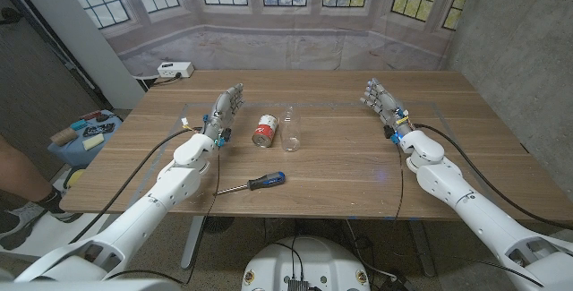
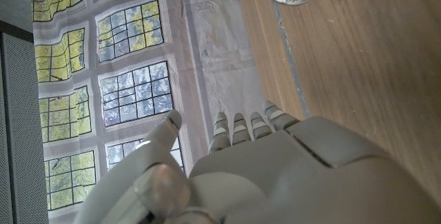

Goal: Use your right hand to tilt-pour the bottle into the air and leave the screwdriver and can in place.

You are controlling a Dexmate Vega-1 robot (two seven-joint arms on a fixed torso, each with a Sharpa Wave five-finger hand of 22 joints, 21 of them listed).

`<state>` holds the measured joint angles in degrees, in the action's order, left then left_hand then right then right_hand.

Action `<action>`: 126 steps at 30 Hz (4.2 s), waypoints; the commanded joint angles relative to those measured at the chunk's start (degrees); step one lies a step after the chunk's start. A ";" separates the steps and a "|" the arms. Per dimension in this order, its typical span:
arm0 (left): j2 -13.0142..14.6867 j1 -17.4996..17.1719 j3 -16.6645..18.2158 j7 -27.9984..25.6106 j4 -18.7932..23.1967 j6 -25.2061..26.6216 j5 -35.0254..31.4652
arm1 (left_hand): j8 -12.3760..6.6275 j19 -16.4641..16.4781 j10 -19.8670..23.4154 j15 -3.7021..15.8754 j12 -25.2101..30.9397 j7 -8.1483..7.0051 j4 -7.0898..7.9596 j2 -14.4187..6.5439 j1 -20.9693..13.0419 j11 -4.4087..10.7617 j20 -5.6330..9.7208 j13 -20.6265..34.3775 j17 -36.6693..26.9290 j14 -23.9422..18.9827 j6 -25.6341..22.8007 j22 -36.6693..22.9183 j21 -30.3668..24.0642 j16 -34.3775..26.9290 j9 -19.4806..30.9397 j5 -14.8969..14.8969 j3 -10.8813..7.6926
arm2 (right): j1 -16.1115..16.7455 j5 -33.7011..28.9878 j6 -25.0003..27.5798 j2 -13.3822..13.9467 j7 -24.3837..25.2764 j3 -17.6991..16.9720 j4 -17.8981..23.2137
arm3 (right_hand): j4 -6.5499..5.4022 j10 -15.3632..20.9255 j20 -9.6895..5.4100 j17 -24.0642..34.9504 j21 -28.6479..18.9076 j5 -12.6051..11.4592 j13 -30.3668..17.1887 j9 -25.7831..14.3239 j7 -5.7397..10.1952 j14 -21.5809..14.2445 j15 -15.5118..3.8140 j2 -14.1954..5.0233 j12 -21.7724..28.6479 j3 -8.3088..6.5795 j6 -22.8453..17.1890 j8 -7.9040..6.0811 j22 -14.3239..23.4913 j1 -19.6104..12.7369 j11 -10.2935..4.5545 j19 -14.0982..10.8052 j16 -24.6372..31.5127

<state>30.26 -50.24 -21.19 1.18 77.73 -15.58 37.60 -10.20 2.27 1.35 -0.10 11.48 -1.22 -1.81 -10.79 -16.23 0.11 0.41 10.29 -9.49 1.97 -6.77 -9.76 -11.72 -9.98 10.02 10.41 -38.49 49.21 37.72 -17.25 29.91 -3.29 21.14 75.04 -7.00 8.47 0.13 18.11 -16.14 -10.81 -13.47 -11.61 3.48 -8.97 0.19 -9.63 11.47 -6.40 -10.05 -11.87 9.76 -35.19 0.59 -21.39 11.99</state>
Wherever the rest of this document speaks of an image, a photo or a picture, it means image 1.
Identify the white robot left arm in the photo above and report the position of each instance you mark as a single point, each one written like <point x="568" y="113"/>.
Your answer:
<point x="147" y="210"/>

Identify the white power strip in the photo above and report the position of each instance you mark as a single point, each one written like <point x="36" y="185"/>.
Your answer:
<point x="175" y="69"/>

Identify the yellow round floor object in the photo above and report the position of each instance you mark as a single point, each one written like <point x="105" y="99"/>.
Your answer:
<point x="75" y="178"/>

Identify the red white soup can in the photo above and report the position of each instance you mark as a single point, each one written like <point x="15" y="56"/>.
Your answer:
<point x="265" y="130"/>

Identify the white floor mat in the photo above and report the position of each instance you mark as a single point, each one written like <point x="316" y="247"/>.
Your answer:
<point x="53" y="237"/>

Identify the dark red flat item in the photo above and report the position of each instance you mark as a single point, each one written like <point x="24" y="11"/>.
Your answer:
<point x="91" y="115"/>

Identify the blue stool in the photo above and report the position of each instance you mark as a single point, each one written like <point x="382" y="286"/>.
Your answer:
<point x="71" y="154"/>

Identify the yellow sponge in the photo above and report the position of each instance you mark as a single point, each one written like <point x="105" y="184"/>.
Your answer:
<point x="93" y="142"/>

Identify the clear plastic bottle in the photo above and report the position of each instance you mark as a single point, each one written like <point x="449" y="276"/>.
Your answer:
<point x="291" y="134"/>

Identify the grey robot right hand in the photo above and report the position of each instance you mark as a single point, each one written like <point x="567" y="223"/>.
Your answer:
<point x="387" y="105"/>

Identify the printed window backdrop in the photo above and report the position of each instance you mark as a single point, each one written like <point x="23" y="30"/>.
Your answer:
<point x="286" y="40"/>

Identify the teal small block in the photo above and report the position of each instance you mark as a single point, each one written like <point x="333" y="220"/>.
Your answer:
<point x="79" y="125"/>

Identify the black patterned flat item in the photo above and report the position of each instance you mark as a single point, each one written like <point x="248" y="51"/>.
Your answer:
<point x="98" y="130"/>

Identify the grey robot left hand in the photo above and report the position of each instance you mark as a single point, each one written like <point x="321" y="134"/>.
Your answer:
<point x="219" y="116"/>

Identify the person's bare leg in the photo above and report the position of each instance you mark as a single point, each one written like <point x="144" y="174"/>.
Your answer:
<point x="18" y="174"/>

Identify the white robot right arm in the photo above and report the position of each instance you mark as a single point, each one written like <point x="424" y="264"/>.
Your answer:
<point x="470" y="210"/>

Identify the tan brush block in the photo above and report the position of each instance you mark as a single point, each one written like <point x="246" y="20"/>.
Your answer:
<point x="63" y="137"/>

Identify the grey metal table leg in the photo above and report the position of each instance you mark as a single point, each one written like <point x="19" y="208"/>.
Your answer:
<point x="192" y="242"/>
<point x="423" y="250"/>

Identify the grey black sneaker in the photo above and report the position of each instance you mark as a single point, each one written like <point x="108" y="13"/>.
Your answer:
<point x="67" y="216"/>
<point x="22" y="226"/>

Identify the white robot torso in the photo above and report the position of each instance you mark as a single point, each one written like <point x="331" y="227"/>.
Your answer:
<point x="309" y="259"/>

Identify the black round floor object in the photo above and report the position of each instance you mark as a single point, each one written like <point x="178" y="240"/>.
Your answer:
<point x="218" y="225"/>

